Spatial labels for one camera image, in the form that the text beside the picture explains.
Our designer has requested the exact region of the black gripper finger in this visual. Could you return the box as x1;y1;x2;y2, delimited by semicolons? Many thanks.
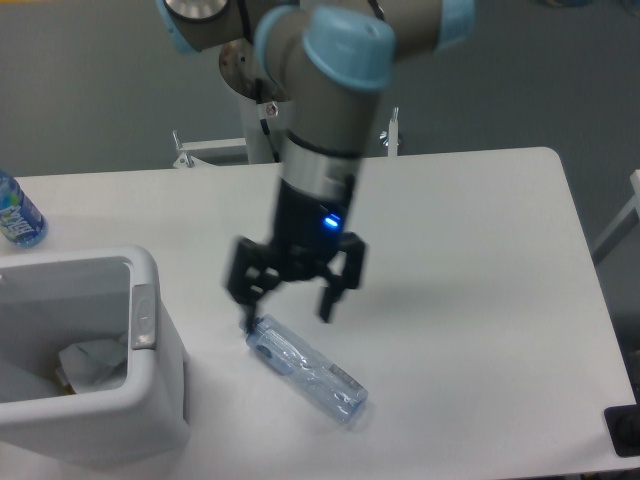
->
318;232;367;323
225;237;281;330

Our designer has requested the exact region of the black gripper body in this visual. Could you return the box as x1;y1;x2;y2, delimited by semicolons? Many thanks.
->
269;176;356;283

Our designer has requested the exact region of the clear plastic bottle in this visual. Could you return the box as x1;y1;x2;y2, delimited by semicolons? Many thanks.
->
245;315;369;430

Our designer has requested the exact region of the white plastic wrapper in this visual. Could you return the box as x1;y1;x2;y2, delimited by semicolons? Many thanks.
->
55;334;128;394

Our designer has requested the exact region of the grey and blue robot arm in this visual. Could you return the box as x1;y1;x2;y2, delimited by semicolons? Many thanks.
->
156;1;476;331

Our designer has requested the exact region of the white trash can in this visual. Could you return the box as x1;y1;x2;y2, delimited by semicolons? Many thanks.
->
1;246;190;464

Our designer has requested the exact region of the blue labelled water bottle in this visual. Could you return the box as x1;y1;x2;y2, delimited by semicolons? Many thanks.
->
1;171;48;248

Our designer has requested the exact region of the black table corner clamp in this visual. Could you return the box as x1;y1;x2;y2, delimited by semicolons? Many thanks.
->
604;404;639;458

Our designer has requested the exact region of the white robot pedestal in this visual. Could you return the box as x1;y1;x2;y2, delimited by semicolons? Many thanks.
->
218;39;296;164

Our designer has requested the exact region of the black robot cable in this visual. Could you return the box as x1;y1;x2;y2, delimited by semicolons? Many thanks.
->
253;77;283;164

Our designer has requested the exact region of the white pedestal foot bracket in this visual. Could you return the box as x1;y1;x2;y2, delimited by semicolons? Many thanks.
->
172;106;404;169

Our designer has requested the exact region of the white frame at right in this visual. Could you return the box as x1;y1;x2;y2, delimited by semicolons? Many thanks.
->
591;169;639;265

